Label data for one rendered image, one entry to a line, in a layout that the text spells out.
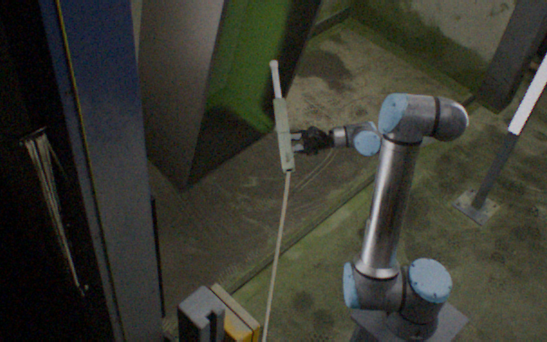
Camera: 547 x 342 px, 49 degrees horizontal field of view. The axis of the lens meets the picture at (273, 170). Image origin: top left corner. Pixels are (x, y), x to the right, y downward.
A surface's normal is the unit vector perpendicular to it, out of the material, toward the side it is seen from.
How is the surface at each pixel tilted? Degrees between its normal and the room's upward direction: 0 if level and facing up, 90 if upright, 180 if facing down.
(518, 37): 90
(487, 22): 90
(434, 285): 5
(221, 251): 0
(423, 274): 5
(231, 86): 90
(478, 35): 90
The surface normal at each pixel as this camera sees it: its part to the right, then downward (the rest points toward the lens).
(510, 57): -0.70, 0.48
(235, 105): 0.24, -0.55
